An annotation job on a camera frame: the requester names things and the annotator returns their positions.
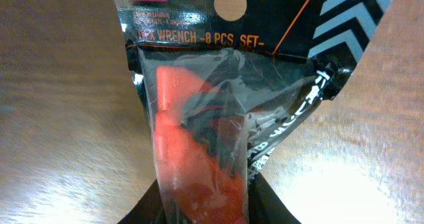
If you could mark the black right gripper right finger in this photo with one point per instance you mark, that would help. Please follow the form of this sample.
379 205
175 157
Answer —
264 205

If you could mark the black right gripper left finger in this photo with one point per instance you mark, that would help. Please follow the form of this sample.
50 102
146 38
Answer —
148 210

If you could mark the silver triangular snack packet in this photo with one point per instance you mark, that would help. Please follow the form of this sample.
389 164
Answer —
224 82

